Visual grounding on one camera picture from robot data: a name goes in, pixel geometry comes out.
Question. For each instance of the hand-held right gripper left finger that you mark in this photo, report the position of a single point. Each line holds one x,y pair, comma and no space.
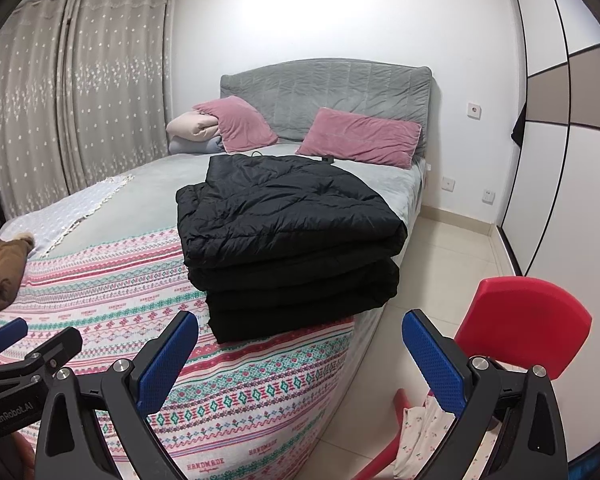
165,365

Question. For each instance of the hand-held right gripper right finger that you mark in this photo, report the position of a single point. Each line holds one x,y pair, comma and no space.
435,365

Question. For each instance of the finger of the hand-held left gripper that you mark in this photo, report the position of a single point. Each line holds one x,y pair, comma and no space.
7,334
60,347

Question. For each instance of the black quilted puffer jacket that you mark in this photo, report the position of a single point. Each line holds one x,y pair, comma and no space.
280,210

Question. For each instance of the brown jacket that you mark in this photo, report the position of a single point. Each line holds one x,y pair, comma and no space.
0,275

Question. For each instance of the white floral cloth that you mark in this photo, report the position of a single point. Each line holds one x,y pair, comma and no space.
420,435

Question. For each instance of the patterned knit-print blanket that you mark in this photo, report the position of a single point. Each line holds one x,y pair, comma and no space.
230,400

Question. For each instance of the red plastic chair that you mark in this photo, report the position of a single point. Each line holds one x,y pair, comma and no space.
525,325

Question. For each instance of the white fringed throw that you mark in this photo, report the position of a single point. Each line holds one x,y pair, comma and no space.
55,215

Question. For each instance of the black fleece coat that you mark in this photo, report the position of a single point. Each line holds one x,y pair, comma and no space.
305,315

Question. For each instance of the bed with grey sheet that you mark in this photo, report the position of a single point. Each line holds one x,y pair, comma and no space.
145,200

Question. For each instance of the white sliding-door wardrobe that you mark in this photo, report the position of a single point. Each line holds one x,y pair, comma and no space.
545,185

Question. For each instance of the folded grey blanket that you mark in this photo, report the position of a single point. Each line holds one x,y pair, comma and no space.
195,146

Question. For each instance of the grey star-print curtain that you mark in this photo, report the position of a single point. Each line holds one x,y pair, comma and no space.
25,100
120,85

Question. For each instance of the folded beige quilt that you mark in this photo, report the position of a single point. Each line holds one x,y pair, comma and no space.
190,127

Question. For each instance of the pink velvet pillow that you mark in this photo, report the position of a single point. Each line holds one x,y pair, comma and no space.
240,122
360,137

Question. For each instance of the grey padded headboard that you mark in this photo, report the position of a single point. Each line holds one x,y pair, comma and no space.
330,90

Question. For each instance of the white wall socket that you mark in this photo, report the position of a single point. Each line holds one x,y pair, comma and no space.
489,196
473,110
447,183

